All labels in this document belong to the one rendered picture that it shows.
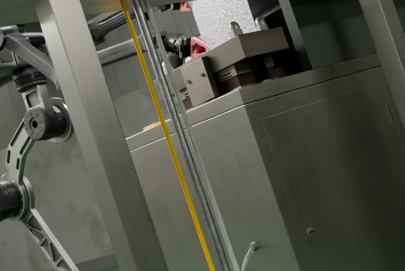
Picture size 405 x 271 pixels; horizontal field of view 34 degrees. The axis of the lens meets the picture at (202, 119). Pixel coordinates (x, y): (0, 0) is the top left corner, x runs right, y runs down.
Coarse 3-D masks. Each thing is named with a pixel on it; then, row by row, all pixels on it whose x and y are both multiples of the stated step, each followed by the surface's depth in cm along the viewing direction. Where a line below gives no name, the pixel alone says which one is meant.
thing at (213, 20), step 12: (216, 0) 193; (228, 0) 189; (240, 0) 186; (204, 12) 198; (216, 12) 194; (228, 12) 191; (240, 12) 187; (252, 12) 184; (204, 24) 200; (216, 24) 196; (228, 24) 192; (240, 24) 188; (252, 24) 184; (204, 36) 201; (216, 36) 197; (228, 36) 193
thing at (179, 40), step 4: (180, 36) 208; (184, 36) 207; (180, 40) 202; (176, 44) 208; (180, 44) 203; (176, 48) 210; (180, 48) 203; (184, 48) 205; (188, 48) 206; (180, 52) 204; (184, 52) 205; (188, 52) 206; (180, 56) 204; (184, 56) 204; (188, 56) 206
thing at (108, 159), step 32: (64, 0) 114; (384, 0) 169; (64, 32) 112; (384, 32) 168; (64, 64) 112; (96, 64) 114; (384, 64) 170; (64, 96) 115; (96, 96) 113; (96, 128) 111; (96, 160) 111; (128, 160) 113; (96, 192) 114; (128, 192) 112; (128, 224) 110; (128, 256) 110; (160, 256) 112
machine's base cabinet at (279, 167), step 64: (192, 128) 173; (256, 128) 157; (320, 128) 169; (384, 128) 184; (192, 192) 179; (256, 192) 160; (320, 192) 164; (384, 192) 178; (192, 256) 186; (256, 256) 165; (320, 256) 158; (384, 256) 172
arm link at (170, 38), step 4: (172, 32) 213; (168, 36) 211; (172, 36) 210; (176, 36) 209; (164, 40) 212; (168, 40) 211; (172, 40) 209; (176, 40) 209; (168, 44) 211; (172, 44) 209; (168, 48) 213; (172, 48) 211; (168, 52) 213; (172, 52) 213; (176, 52) 213
